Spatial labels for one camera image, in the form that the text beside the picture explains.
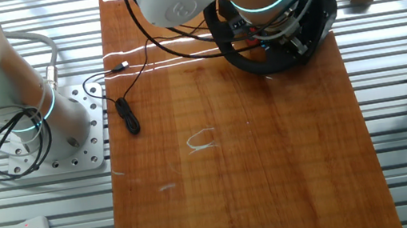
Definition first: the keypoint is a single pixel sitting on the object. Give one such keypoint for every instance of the silver robot mounting plate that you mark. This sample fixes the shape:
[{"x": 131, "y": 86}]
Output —
[{"x": 91, "y": 147}]

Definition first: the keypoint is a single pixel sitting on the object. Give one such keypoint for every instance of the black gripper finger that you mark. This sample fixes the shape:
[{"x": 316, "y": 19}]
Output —
[
  {"x": 302, "y": 46},
  {"x": 291, "y": 49}
]

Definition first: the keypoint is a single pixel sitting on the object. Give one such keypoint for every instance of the black racing steering wheel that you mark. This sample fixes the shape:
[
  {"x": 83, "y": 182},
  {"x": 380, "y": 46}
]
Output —
[{"x": 261, "y": 65}]

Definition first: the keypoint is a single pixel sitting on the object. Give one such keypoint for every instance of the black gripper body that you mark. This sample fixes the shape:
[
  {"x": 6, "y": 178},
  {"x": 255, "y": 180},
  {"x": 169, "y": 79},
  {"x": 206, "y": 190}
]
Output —
[{"x": 290, "y": 35}]

